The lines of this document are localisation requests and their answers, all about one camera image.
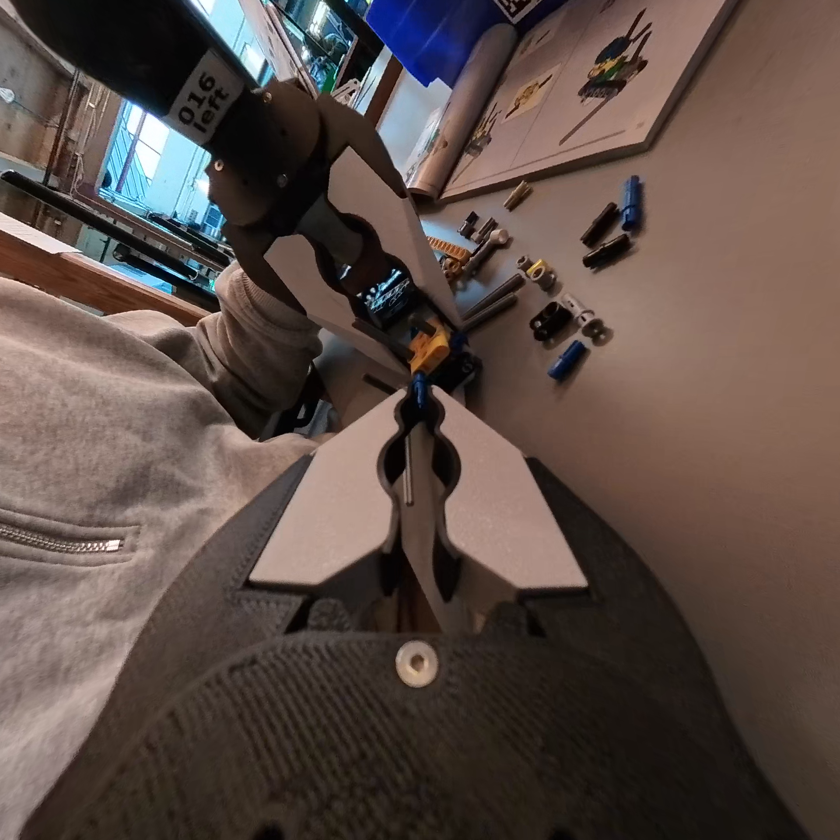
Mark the wooden edged desk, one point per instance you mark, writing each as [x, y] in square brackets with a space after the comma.
[98, 282]

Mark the long light grey lego axle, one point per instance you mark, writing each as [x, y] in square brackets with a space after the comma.
[495, 310]
[499, 292]

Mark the black lego connector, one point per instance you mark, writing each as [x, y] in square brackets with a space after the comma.
[548, 321]

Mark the person's left forearm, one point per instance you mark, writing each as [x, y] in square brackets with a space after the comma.
[262, 354]

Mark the yellow black lego gear assembly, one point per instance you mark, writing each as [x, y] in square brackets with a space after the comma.
[430, 348]

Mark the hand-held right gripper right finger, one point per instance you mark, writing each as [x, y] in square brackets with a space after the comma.
[512, 525]

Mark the long blue lego pin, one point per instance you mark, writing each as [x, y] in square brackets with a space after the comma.
[632, 203]

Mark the lego instruction booklet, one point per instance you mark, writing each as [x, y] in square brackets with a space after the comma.
[590, 98]

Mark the long yellow lego beam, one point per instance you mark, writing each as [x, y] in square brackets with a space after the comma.
[453, 248]

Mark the yellow lego bush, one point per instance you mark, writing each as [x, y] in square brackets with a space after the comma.
[539, 266]

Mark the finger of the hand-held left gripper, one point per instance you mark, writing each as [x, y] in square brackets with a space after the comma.
[308, 275]
[387, 210]

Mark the black lego pin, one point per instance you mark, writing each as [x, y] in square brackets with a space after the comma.
[607, 250]
[599, 223]

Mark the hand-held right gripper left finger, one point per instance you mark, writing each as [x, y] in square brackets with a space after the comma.
[315, 525]

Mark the grey zip sweatshirt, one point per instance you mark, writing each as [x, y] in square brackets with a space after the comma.
[98, 459]

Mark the blue plastic storage bin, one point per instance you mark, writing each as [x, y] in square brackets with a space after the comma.
[426, 33]

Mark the light grey lego axle pin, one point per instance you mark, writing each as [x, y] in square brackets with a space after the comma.
[587, 318]

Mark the tan lego pin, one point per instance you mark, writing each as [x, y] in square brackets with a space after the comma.
[518, 195]

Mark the short blue lego pin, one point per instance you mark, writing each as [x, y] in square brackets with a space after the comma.
[566, 361]

